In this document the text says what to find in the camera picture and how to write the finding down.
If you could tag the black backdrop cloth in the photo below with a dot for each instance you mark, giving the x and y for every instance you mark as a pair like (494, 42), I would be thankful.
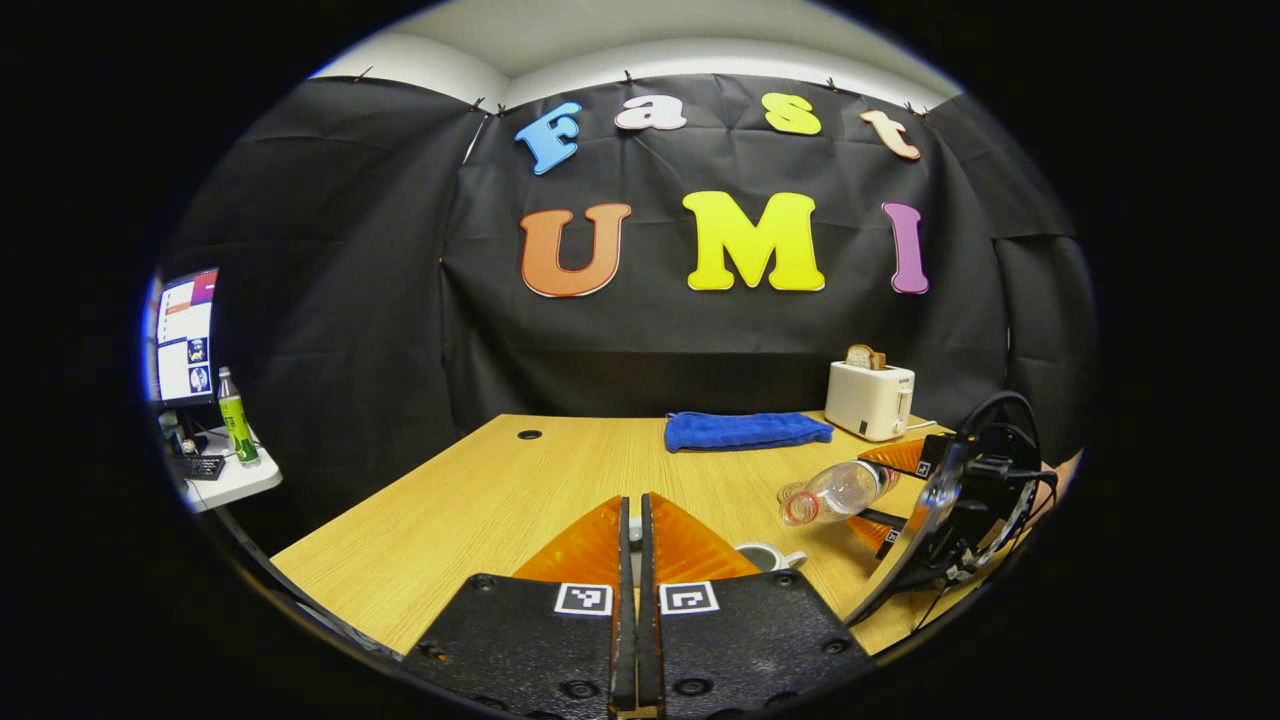
(350, 300)

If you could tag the white toaster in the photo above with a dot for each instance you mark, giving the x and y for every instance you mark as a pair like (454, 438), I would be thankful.
(865, 400)

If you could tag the green drink bottle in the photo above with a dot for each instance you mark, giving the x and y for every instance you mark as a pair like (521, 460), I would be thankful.
(238, 430)

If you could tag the black keyboard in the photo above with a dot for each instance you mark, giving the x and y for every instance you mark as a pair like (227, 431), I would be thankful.
(198, 467)

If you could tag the computer monitor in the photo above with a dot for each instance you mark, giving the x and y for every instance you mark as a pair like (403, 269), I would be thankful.
(185, 340)

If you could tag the white side table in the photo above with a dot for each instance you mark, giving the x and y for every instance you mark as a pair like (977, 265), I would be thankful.
(245, 485)

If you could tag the blue towel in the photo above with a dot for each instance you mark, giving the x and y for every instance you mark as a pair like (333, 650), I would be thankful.
(745, 432)

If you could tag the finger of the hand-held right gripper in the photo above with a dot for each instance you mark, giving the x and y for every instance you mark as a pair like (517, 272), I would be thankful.
(885, 535)
(905, 458)

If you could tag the clear plastic water bottle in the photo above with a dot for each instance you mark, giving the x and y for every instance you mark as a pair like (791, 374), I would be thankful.
(840, 490)

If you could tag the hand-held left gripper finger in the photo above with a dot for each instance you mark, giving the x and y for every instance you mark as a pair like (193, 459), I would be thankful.
(648, 650)
(626, 650)

